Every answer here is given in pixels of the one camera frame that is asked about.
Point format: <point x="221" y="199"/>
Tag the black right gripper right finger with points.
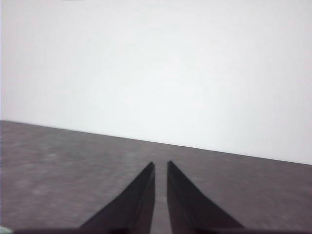
<point x="187" y="209"/>

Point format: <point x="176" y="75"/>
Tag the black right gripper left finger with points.
<point x="134" y="207"/>

